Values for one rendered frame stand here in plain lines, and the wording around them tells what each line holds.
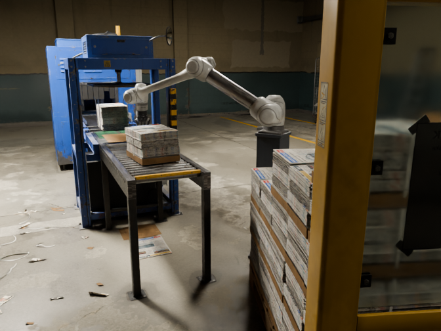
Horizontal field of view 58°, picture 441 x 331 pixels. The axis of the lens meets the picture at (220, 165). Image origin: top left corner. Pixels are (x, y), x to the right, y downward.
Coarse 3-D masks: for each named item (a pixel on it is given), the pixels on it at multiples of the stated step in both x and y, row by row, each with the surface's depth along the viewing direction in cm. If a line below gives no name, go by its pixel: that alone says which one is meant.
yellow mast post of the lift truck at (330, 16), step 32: (352, 0) 70; (384, 0) 71; (352, 32) 72; (320, 64) 80; (352, 64) 73; (320, 96) 80; (352, 96) 75; (320, 128) 81; (352, 128) 76; (320, 160) 82; (352, 160) 78; (320, 192) 82; (352, 192) 79; (320, 224) 83; (352, 224) 81; (320, 256) 83; (352, 256) 83; (320, 288) 84; (352, 288) 85; (320, 320) 86; (352, 320) 87
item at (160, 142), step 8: (168, 128) 295; (136, 136) 280; (144, 136) 274; (152, 136) 277; (160, 136) 280; (168, 136) 282; (176, 136) 286; (136, 144) 282; (144, 144) 274; (152, 144) 277; (160, 144) 280; (168, 144) 283; (176, 144) 286; (136, 152) 287; (144, 152) 276; (152, 152) 278; (160, 152) 282; (168, 152) 284; (176, 152) 287
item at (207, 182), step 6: (180, 156) 307; (192, 162) 288; (198, 168) 272; (204, 168) 272; (204, 174) 262; (210, 174) 264; (192, 180) 284; (198, 180) 272; (204, 180) 263; (210, 180) 264; (204, 186) 264; (210, 186) 265
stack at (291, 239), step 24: (264, 168) 260; (264, 192) 225; (264, 216) 228; (288, 216) 178; (264, 240) 225; (288, 240) 178; (264, 264) 229; (264, 288) 230; (288, 288) 182; (264, 312) 242
